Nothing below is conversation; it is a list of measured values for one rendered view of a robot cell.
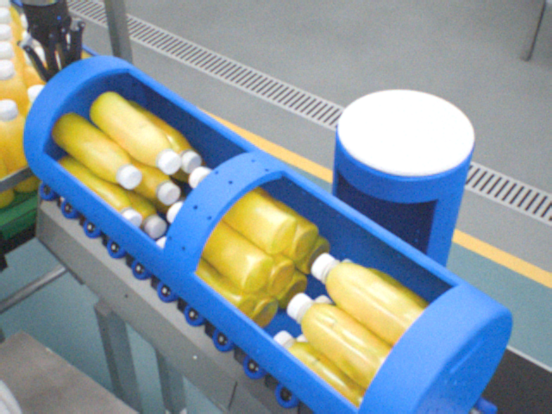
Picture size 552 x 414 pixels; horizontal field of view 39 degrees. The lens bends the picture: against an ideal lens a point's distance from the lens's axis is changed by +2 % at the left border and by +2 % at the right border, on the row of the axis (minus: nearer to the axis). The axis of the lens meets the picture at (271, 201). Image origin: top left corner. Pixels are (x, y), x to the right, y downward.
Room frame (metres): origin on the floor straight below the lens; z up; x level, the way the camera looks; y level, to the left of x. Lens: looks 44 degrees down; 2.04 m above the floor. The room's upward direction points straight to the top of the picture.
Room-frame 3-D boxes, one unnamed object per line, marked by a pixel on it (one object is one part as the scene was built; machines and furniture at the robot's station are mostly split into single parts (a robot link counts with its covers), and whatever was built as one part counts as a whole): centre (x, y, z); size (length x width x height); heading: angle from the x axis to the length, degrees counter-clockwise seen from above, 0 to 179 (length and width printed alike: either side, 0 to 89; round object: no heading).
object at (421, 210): (1.27, -0.28, 0.59); 0.28 x 0.28 x 0.88
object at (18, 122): (1.26, 0.53, 0.99); 0.07 x 0.07 x 0.19
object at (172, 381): (1.24, 0.28, 0.31); 0.06 x 0.06 x 0.63; 45
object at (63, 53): (1.23, 0.38, 1.25); 0.04 x 0.01 x 0.11; 45
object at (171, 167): (1.04, 0.18, 1.15); 0.04 x 0.02 x 0.04; 133
